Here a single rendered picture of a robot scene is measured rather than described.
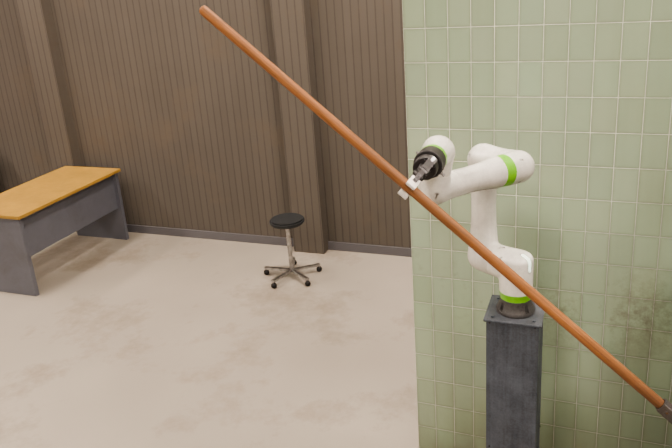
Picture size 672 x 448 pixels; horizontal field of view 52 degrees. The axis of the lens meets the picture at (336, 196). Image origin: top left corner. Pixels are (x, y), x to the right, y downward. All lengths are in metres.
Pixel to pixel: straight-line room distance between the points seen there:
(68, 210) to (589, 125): 4.88
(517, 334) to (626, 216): 0.76
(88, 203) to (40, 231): 0.63
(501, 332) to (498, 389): 0.26
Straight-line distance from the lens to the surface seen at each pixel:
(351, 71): 5.91
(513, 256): 2.76
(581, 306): 3.43
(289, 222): 5.72
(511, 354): 2.88
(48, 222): 6.59
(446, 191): 2.32
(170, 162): 6.99
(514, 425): 3.07
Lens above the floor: 2.59
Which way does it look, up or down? 19 degrees down
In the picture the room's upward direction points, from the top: 4 degrees counter-clockwise
